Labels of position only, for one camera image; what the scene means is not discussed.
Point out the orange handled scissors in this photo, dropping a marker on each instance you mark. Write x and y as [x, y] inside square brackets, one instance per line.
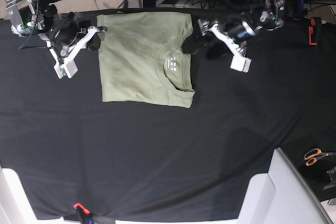
[314, 155]

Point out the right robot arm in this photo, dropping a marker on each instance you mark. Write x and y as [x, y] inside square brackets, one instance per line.
[30, 17]

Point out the white table frame left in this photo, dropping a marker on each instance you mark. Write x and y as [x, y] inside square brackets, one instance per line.
[15, 207]

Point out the white table frame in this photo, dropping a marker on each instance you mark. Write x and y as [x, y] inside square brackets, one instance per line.
[15, 207]
[281, 196]

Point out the orange blue front clamp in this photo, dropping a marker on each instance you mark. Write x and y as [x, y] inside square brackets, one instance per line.
[83, 214]

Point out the black table cloth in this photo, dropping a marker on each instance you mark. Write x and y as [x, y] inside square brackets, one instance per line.
[140, 162]

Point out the olive green T-shirt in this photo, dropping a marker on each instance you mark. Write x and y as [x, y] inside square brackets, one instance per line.
[141, 58]

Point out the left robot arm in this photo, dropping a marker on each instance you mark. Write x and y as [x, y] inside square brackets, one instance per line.
[266, 14]

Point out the white table frame right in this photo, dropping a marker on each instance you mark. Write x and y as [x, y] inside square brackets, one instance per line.
[281, 196]

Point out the orange black clamp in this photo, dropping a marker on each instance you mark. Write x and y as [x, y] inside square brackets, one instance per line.
[314, 30]

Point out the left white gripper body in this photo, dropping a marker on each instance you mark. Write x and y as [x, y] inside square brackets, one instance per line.
[234, 33]

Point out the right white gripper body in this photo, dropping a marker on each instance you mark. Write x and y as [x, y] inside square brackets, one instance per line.
[65, 36]

